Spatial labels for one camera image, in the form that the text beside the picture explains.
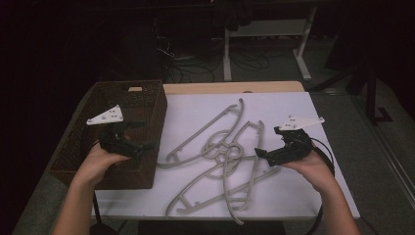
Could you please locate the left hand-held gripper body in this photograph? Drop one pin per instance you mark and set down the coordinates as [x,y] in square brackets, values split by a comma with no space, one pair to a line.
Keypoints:
[114,143]

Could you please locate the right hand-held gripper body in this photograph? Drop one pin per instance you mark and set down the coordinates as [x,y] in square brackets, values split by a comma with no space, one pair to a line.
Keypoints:
[295,147]

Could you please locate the brown woven basket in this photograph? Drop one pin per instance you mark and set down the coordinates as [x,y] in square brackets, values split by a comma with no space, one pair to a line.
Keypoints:
[143,98]

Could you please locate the person's right hand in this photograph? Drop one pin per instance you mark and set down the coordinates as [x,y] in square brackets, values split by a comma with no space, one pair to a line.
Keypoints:
[314,171]

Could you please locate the person's left hand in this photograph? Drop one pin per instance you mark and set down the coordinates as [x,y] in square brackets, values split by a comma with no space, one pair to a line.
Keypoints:
[93,168]

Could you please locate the white table board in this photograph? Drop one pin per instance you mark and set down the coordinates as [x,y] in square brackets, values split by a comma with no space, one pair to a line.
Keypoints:
[293,196]

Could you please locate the black metal stand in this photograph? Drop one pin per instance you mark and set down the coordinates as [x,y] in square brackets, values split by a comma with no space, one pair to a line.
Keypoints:
[371,98]

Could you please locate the dark hanging cloth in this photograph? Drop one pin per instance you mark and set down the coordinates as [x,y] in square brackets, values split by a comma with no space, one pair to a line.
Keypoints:
[233,14]

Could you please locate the white desk frame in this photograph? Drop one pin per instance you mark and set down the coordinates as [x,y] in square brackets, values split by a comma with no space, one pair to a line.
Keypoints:
[267,27]

